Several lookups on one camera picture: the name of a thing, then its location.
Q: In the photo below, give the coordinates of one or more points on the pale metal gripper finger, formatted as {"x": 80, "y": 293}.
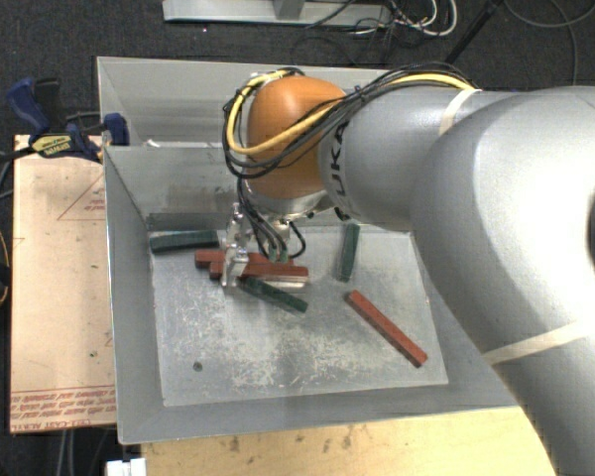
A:
{"x": 227, "y": 273}
{"x": 242, "y": 268}

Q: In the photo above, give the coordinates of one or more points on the brown cardboard board, red print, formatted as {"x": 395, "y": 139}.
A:
{"x": 59, "y": 285}

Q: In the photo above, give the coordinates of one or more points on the red-brown flat block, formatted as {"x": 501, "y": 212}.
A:
{"x": 387, "y": 328}
{"x": 277, "y": 272}
{"x": 207, "y": 257}

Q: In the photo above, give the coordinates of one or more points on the dark green flat block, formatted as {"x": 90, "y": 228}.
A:
{"x": 277, "y": 296}
{"x": 183, "y": 241}
{"x": 349, "y": 253}

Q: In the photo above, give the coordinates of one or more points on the grey metal bin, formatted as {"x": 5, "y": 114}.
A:
{"x": 258, "y": 345}

